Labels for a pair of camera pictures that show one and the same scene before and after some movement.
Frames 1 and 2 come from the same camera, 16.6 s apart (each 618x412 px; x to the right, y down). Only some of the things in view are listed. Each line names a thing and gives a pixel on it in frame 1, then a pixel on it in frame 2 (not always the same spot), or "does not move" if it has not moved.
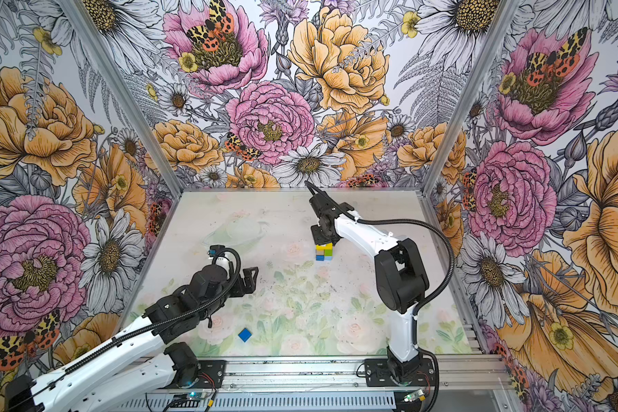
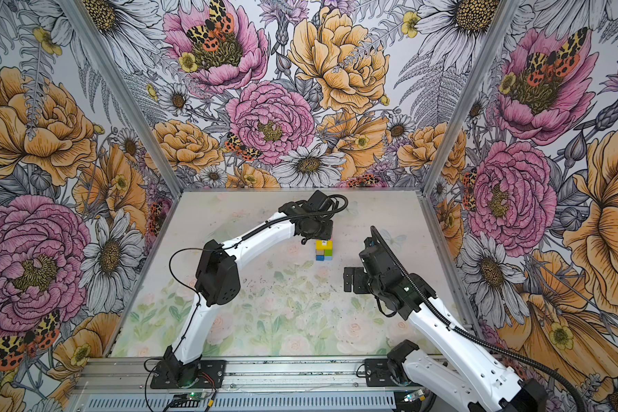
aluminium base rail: (340, 374) does not move
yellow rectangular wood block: (327, 246) does not move
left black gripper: (239, 290) to (325, 234)
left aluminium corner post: (124, 95) does not move
